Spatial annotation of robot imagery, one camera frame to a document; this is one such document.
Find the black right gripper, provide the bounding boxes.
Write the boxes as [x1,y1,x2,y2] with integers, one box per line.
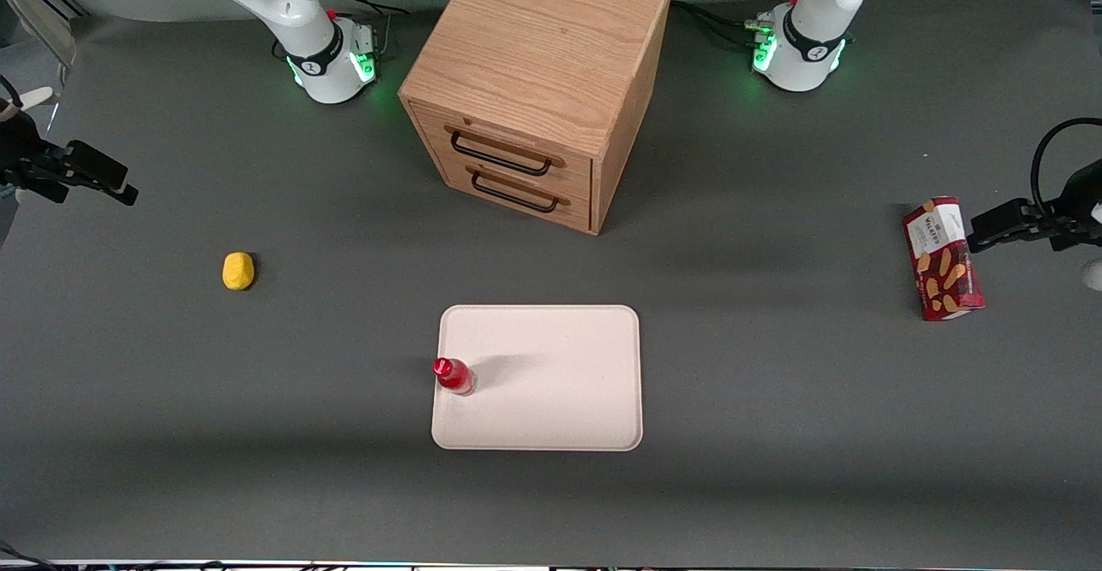
[0,113,139,208]

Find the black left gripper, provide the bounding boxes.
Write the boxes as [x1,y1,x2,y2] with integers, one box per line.
[968,161,1102,254]

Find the red coke bottle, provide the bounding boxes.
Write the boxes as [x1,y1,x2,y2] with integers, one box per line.
[432,357,477,397]

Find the beige rectangular tray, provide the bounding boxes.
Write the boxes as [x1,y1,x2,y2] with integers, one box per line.
[430,304,644,452]

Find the red wafer biscuit box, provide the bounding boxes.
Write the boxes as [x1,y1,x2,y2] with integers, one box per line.
[903,196,986,322]

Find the yellow lemon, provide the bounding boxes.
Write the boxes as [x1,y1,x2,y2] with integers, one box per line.
[222,251,256,291]

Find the wooden two-drawer cabinet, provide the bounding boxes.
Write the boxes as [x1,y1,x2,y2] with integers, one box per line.
[398,0,673,236]

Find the black looped gripper cable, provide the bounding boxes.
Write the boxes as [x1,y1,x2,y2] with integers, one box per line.
[1031,118,1102,215]

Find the black right arm base cables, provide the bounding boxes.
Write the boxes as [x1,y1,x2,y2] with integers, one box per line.
[323,0,412,64]

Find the black arm base cables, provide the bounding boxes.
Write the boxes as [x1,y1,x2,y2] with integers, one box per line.
[670,0,806,51]
[323,0,412,64]

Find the black left arm base cables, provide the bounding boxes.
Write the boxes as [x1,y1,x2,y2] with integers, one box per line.
[670,0,806,51]

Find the black cable at table edge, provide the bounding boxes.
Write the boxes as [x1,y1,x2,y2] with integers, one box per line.
[0,542,53,570]

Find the long black drawer handle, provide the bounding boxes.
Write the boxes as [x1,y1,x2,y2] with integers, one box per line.
[444,125,566,177]

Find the short black drawer handle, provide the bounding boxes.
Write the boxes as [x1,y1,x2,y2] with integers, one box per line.
[466,166,572,214]

